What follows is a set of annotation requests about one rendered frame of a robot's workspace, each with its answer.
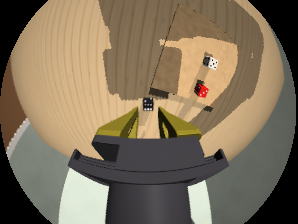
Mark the red die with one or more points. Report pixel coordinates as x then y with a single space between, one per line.
201 90

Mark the white die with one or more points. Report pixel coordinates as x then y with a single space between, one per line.
210 62

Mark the tan flat mat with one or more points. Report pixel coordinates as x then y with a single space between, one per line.
191 37

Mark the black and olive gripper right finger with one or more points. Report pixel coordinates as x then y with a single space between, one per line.
175 126

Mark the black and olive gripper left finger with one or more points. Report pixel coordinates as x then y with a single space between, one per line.
120 127

